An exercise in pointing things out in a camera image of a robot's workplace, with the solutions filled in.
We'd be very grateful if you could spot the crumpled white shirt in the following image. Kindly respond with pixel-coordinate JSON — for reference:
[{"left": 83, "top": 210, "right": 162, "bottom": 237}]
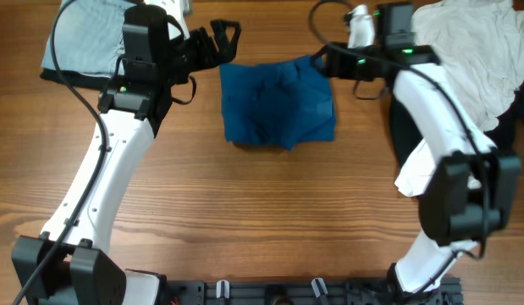
[{"left": 393, "top": 0, "right": 524, "bottom": 198}]

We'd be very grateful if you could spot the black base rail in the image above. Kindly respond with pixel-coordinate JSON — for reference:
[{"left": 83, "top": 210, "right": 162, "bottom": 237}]
[{"left": 162, "top": 278, "right": 464, "bottom": 305}]

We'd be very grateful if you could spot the crumpled black garment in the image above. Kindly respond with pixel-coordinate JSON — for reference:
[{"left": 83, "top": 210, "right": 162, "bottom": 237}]
[{"left": 389, "top": 84, "right": 524, "bottom": 167}]

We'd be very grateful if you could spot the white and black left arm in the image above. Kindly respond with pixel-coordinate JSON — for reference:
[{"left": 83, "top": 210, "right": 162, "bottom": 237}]
[{"left": 12, "top": 3, "right": 241, "bottom": 304}]

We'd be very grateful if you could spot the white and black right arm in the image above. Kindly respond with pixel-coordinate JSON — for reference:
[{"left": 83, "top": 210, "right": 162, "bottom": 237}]
[{"left": 319, "top": 2, "right": 521, "bottom": 304}]

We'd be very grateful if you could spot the dark blue t-shirt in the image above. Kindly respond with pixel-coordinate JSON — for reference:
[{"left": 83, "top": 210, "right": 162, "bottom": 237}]
[{"left": 219, "top": 56, "right": 337, "bottom": 151}]

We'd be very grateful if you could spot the folded black garment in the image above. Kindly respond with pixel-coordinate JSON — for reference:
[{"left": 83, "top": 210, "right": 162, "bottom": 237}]
[{"left": 40, "top": 69, "right": 109, "bottom": 91}]

